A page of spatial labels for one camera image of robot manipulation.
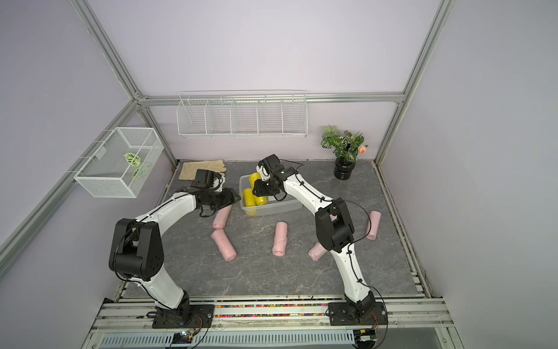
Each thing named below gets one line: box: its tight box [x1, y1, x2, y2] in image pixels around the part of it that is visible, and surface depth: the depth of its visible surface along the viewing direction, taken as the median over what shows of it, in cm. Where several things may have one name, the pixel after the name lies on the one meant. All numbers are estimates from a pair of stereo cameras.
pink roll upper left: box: [212, 204, 233, 230], surface depth 96 cm
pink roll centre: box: [272, 221, 288, 256], surface depth 90 cm
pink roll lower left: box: [210, 228, 237, 262], surface depth 89 cm
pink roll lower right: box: [308, 242, 328, 262], surface depth 87 cm
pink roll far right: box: [366, 210, 383, 241], surface depth 95 cm
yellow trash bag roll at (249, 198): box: [244, 187, 257, 207], surface depth 101 cm
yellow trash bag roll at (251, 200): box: [243, 188, 268, 208], surface depth 101 cm
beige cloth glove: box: [178, 159, 227, 181], surface depth 122 cm
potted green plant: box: [320, 124, 369, 181], surface depth 98 cm
